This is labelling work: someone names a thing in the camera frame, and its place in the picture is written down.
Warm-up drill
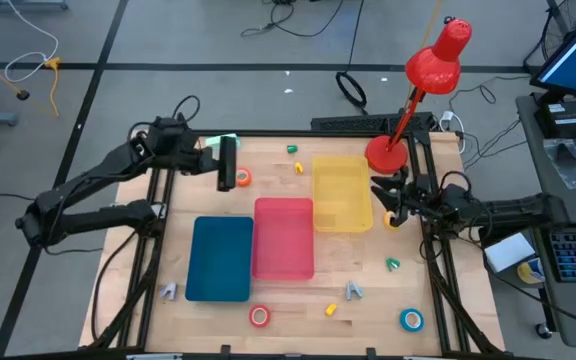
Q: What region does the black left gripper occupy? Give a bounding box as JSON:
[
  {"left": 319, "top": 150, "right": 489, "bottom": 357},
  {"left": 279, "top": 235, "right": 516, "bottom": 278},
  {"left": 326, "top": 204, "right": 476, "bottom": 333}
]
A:
[{"left": 167, "top": 143, "right": 220, "bottom": 175}]

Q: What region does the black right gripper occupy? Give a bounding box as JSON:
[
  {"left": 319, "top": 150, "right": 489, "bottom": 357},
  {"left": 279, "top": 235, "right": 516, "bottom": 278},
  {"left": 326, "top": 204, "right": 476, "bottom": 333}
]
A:
[{"left": 370, "top": 172, "right": 443, "bottom": 219}]

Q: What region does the black stapler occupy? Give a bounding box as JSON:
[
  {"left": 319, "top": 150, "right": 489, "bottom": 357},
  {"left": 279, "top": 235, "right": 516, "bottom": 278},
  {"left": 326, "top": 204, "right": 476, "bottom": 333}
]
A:
[{"left": 217, "top": 134, "right": 238, "bottom": 193}]

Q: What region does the mint green stapler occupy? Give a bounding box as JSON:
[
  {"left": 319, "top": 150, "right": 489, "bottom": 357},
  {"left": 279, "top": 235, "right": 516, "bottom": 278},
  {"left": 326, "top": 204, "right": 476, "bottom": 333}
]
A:
[{"left": 204, "top": 133, "right": 242, "bottom": 149}]

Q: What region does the orange tape roll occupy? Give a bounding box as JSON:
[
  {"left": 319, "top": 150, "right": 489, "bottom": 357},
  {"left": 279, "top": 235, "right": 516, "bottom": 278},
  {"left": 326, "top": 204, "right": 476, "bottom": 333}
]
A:
[{"left": 234, "top": 167, "right": 253, "bottom": 189}]

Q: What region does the red tape roll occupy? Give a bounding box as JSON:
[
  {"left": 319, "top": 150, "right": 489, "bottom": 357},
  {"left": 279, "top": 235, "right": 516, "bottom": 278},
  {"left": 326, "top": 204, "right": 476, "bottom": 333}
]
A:
[{"left": 248, "top": 304, "right": 272, "bottom": 329}]

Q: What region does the yellow translucent plastic bin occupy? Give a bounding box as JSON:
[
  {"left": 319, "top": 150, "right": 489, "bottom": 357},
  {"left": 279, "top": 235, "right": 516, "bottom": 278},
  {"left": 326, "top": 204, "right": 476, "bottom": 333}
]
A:
[{"left": 311, "top": 155, "right": 375, "bottom": 234}]

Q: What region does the black perforated bar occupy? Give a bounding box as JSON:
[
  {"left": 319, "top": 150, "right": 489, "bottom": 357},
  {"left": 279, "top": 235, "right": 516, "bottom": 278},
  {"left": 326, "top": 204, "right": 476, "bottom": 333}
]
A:
[{"left": 310, "top": 111, "right": 437, "bottom": 134}]

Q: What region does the white power adapter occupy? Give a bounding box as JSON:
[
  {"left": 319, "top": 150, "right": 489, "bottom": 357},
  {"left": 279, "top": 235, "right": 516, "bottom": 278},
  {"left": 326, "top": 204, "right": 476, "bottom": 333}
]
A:
[{"left": 438, "top": 110, "right": 467, "bottom": 154}]

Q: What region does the blue plastic bin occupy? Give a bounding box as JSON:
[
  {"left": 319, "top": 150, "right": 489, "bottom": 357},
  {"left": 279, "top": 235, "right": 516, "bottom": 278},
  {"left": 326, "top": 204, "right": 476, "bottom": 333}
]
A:
[{"left": 184, "top": 215, "right": 255, "bottom": 303}]

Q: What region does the pink translucent plastic bin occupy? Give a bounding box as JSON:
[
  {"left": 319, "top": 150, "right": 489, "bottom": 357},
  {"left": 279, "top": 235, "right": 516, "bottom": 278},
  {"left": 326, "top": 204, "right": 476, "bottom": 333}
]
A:
[{"left": 251, "top": 197, "right": 316, "bottom": 281}]

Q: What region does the red desk lamp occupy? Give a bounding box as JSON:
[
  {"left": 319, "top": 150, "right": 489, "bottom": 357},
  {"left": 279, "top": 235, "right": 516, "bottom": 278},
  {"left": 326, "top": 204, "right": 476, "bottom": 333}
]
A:
[{"left": 364, "top": 16, "right": 473, "bottom": 176}]

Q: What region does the white cardboard box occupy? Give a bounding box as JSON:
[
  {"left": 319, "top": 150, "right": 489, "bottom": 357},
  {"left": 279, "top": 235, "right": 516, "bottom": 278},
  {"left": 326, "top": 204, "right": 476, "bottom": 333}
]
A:
[{"left": 483, "top": 231, "right": 537, "bottom": 274}]

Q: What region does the clear plastic bag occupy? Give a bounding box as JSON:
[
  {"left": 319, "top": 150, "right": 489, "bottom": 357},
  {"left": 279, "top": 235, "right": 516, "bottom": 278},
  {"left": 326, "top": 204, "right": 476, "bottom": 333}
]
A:
[{"left": 542, "top": 138, "right": 576, "bottom": 191}]

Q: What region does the black mini computer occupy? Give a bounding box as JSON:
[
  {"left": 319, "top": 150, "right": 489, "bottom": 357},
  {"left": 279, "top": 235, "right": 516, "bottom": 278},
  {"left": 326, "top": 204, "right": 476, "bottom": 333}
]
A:
[{"left": 534, "top": 101, "right": 576, "bottom": 140}]

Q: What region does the black floor fan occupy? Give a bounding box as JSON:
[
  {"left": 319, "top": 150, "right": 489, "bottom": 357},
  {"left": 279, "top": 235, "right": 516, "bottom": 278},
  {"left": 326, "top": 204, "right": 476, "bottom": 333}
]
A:
[{"left": 540, "top": 0, "right": 576, "bottom": 62}]

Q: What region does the black aluminium table frame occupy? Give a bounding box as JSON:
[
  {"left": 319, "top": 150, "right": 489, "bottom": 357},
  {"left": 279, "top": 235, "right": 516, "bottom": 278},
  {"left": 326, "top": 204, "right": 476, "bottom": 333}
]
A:
[{"left": 80, "top": 128, "right": 507, "bottom": 360}]

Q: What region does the black coiled cable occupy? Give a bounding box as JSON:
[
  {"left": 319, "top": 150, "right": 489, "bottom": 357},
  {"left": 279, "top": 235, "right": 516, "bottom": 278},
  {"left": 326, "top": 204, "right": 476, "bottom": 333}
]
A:
[{"left": 335, "top": 0, "right": 369, "bottom": 116}]

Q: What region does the black floor cable tangle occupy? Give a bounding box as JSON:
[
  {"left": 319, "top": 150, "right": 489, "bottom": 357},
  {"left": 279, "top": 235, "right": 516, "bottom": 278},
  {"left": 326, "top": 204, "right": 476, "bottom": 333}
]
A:
[{"left": 240, "top": 0, "right": 345, "bottom": 39}]

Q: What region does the yellow hanging cord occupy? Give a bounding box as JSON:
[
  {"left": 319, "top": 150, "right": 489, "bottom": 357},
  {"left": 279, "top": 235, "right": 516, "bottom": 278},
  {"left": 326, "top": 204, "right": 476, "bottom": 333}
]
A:
[{"left": 406, "top": 0, "right": 443, "bottom": 109}]

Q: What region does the yellow floor cable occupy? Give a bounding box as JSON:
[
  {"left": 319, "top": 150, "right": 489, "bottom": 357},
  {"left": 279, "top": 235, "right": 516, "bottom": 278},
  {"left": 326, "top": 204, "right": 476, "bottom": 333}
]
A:
[{"left": 42, "top": 56, "right": 63, "bottom": 119}]

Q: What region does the white floor cable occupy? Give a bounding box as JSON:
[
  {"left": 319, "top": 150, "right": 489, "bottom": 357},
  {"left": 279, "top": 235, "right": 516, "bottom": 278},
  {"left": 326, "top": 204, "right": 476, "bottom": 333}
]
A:
[{"left": 3, "top": 0, "right": 61, "bottom": 84}]

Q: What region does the yellow strap with black foot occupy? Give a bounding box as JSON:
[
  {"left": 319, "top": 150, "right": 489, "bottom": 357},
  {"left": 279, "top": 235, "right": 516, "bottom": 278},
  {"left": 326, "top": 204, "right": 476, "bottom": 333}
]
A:
[{"left": 0, "top": 45, "right": 32, "bottom": 102}]

